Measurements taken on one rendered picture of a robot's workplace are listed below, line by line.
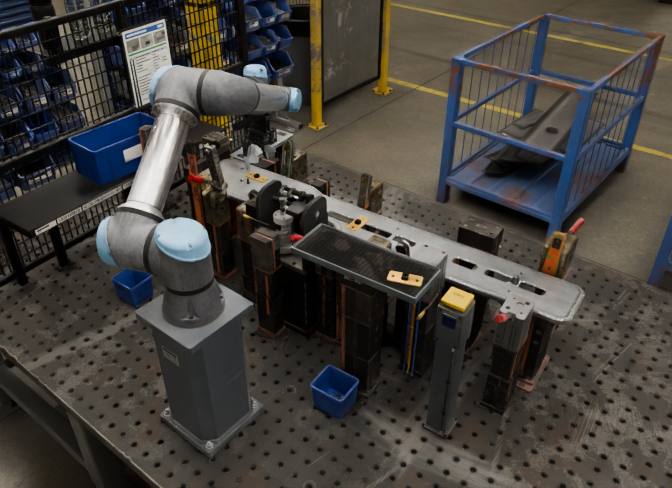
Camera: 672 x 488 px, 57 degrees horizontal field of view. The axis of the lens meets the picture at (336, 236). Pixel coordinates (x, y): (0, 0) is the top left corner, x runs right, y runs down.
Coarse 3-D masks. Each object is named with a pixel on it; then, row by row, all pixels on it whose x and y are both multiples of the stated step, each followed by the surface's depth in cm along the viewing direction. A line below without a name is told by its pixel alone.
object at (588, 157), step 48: (480, 48) 366; (528, 96) 454; (576, 96) 412; (624, 96) 369; (528, 144) 345; (576, 144) 325; (624, 144) 424; (480, 192) 379; (528, 192) 381; (576, 192) 364
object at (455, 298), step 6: (450, 288) 150; (456, 288) 150; (450, 294) 148; (456, 294) 148; (462, 294) 148; (468, 294) 148; (444, 300) 146; (450, 300) 146; (456, 300) 146; (462, 300) 146; (468, 300) 146; (450, 306) 146; (456, 306) 145; (462, 306) 145
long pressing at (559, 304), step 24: (240, 168) 232; (240, 192) 218; (312, 192) 218; (384, 216) 206; (432, 240) 194; (456, 264) 184; (480, 264) 184; (504, 264) 184; (480, 288) 174; (504, 288) 175; (552, 288) 175; (576, 288) 175; (552, 312) 167
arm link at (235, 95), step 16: (208, 80) 153; (224, 80) 154; (240, 80) 157; (208, 96) 153; (224, 96) 154; (240, 96) 156; (256, 96) 161; (272, 96) 175; (288, 96) 189; (208, 112) 156; (224, 112) 156; (240, 112) 160
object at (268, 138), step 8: (256, 120) 212; (264, 120) 208; (248, 128) 214; (256, 128) 213; (264, 128) 210; (272, 128) 215; (256, 136) 212; (264, 136) 212; (272, 136) 214; (256, 144) 215; (264, 144) 213
